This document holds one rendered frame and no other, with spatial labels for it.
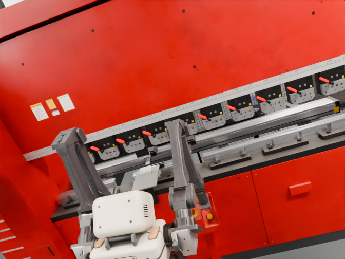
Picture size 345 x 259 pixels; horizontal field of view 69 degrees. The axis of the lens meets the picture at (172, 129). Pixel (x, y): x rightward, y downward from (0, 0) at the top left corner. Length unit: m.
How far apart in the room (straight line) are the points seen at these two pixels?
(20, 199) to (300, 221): 2.06
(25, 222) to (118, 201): 1.34
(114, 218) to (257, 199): 1.27
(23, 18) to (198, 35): 1.05
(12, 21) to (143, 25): 0.79
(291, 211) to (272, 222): 0.16
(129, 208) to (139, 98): 0.93
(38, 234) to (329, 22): 2.44
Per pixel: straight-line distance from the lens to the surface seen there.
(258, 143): 1.91
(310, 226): 2.32
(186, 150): 1.32
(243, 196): 1.97
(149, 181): 1.77
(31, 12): 1.84
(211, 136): 2.12
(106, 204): 1.01
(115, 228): 0.99
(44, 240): 2.30
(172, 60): 1.65
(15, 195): 2.12
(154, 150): 2.13
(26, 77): 1.94
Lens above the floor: 1.87
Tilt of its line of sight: 21 degrees down
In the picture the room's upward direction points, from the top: 20 degrees counter-clockwise
